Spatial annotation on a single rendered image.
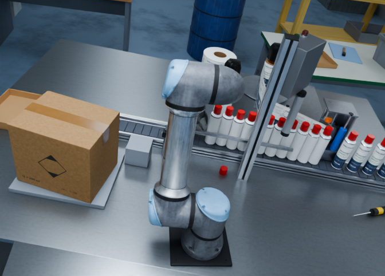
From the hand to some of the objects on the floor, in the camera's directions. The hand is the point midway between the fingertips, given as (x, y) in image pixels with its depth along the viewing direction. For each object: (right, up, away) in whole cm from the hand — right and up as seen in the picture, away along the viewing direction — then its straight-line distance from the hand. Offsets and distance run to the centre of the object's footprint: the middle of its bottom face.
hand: (203, 131), depth 163 cm
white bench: (+140, -2, +189) cm, 236 cm away
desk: (-148, +95, +237) cm, 296 cm away
